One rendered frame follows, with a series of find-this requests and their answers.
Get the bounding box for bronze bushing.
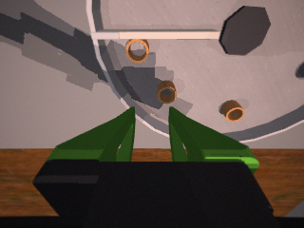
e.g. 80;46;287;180
157;81;177;104
221;100;245;122
125;39;149;63

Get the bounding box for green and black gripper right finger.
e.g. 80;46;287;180
168;106;259;175

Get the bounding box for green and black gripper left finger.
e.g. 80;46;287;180
46;106;136;162

